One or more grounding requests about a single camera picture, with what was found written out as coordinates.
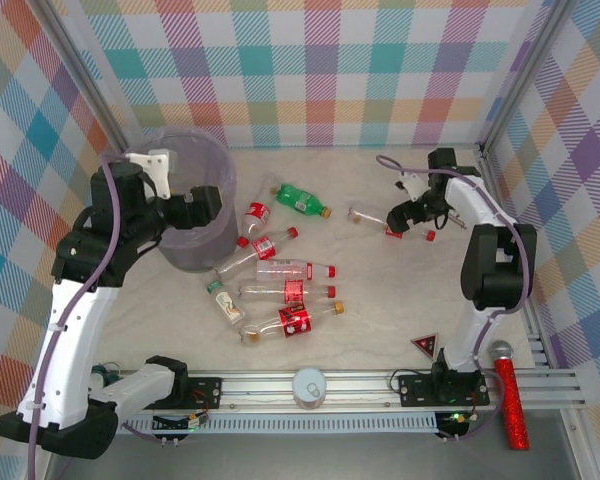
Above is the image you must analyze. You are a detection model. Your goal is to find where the clear bottle brown residue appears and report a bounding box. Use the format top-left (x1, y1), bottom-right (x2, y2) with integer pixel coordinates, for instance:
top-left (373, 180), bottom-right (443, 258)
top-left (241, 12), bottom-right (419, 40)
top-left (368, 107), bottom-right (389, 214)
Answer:
top-left (347, 205), bottom-right (437, 243)

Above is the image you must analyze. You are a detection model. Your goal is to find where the bin with purple bag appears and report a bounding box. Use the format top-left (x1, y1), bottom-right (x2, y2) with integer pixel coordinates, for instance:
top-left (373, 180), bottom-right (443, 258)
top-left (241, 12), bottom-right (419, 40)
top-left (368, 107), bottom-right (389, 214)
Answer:
top-left (122, 126), bottom-right (240, 275)

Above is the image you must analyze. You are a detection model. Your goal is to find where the short clear bottle red label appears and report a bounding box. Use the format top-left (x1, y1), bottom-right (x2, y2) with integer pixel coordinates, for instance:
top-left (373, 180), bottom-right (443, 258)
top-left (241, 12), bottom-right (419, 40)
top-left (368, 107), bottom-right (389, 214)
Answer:
top-left (237, 173), bottom-right (281, 250)

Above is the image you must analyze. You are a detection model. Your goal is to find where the clear bottle barcode red label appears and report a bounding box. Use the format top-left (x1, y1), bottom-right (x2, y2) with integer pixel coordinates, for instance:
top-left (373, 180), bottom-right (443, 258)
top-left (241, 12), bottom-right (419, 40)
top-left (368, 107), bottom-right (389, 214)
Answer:
top-left (213, 226), bottom-right (300, 278)

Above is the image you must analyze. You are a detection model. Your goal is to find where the green plastic bottle yellow cap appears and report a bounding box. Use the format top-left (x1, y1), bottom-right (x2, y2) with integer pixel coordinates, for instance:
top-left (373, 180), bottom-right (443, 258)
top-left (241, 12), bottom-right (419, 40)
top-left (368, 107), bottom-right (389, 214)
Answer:
top-left (273, 183), bottom-right (333, 219)

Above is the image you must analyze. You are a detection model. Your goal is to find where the small bottle green cap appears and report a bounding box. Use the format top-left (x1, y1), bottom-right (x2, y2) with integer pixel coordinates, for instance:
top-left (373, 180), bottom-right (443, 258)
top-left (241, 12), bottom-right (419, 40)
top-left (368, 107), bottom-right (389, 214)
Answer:
top-left (206, 279), bottom-right (247, 326)

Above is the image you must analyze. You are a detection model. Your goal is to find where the clear bottle white red label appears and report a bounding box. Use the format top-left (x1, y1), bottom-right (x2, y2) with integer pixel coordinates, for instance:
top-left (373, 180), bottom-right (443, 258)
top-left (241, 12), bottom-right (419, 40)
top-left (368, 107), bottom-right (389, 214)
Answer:
top-left (255, 258), bottom-right (337, 282)

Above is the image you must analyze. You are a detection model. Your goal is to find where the slim clear bottle red label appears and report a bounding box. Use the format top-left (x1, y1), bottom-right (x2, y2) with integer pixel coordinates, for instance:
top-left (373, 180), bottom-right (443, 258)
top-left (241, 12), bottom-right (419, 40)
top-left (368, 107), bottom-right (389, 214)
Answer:
top-left (237, 279), bottom-right (338, 305)

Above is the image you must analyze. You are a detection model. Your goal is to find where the clear bottle orange cap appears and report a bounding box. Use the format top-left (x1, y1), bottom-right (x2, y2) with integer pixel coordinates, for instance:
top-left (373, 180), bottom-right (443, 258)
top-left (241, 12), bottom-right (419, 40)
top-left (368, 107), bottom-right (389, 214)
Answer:
top-left (238, 301), bottom-right (346, 347)

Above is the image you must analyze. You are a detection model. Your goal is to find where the red black triangle sign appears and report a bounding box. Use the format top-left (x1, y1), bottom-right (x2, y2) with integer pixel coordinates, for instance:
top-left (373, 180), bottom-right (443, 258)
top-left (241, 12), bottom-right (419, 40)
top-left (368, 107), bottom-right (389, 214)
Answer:
top-left (410, 331), bottom-right (440, 362)

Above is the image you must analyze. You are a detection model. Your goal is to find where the silver tin can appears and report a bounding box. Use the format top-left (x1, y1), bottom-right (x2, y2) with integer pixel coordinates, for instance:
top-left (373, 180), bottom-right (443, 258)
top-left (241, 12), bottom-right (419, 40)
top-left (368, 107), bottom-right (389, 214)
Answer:
top-left (292, 367), bottom-right (329, 411)

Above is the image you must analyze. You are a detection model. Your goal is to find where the small black controller board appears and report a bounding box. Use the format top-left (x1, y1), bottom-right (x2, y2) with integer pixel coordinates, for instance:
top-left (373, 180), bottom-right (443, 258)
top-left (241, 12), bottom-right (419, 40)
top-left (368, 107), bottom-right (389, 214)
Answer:
top-left (151, 412), bottom-right (212, 434)
top-left (435, 409), bottom-right (474, 442)

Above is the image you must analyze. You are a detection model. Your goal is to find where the red glitter microphone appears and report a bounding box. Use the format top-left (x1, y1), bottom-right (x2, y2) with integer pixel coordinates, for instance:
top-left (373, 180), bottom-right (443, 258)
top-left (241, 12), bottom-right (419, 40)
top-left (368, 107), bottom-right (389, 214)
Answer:
top-left (488, 339), bottom-right (531, 451)

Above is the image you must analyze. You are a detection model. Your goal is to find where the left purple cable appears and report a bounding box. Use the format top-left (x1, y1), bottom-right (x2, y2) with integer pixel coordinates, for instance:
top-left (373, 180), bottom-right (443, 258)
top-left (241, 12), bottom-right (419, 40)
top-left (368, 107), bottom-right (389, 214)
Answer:
top-left (27, 153), bottom-right (191, 480)

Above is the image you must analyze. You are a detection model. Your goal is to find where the purple cable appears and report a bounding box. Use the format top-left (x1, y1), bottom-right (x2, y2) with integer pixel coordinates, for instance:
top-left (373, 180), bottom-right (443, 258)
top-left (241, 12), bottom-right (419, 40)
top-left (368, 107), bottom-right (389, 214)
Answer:
top-left (376, 154), bottom-right (529, 445)
top-left (27, 153), bottom-right (191, 480)

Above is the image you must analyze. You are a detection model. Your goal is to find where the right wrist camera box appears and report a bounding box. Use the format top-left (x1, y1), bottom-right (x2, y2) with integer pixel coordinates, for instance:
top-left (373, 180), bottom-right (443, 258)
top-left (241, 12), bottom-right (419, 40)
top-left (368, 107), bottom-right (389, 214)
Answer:
top-left (396, 173), bottom-right (427, 202)

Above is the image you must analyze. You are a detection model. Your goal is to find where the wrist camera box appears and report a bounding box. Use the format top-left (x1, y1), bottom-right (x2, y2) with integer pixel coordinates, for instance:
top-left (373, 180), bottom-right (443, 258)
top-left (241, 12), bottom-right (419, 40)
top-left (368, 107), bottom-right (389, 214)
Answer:
top-left (123, 148), bottom-right (175, 200)
top-left (396, 173), bottom-right (427, 202)

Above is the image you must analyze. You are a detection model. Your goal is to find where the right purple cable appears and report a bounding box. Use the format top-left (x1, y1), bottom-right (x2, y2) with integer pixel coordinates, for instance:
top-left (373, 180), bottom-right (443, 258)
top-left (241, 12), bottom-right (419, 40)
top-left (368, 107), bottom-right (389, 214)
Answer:
top-left (376, 154), bottom-right (529, 445)

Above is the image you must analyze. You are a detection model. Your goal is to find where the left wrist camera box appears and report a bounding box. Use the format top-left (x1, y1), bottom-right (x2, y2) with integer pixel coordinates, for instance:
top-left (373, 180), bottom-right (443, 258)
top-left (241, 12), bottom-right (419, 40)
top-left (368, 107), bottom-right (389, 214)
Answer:
top-left (123, 148), bottom-right (175, 200)

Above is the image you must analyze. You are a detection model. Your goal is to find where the aluminium frame post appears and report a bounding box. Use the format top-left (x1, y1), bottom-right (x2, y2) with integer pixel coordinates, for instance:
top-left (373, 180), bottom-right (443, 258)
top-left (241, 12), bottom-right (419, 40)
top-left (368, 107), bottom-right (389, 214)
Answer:
top-left (474, 0), bottom-right (574, 157)
top-left (38, 0), bottom-right (137, 162)

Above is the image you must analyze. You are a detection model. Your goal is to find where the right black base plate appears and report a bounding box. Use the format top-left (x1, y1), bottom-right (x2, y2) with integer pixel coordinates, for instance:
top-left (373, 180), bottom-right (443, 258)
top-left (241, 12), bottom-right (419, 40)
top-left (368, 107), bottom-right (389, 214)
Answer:
top-left (397, 372), bottom-right (492, 409)

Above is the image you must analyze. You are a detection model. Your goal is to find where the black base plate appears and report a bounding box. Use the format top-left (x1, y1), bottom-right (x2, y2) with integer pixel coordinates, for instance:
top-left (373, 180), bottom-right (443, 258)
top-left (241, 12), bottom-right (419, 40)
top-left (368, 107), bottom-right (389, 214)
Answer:
top-left (397, 372), bottom-right (492, 409)
top-left (179, 375), bottom-right (224, 412)

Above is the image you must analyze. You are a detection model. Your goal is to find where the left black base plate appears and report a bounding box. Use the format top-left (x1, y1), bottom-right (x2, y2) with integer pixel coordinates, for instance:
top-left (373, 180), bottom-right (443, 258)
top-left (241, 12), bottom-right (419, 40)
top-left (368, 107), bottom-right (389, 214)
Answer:
top-left (179, 375), bottom-right (224, 412)

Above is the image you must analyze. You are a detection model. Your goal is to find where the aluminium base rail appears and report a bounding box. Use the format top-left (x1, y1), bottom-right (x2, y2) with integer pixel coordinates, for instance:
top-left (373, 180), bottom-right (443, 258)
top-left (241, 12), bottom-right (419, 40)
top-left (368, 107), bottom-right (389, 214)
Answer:
top-left (92, 368), bottom-right (586, 416)

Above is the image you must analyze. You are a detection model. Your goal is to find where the white slotted cable duct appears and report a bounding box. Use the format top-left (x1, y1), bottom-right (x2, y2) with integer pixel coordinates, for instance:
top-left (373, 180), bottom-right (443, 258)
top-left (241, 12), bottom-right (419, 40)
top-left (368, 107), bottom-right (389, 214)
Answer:
top-left (117, 412), bottom-right (439, 436)

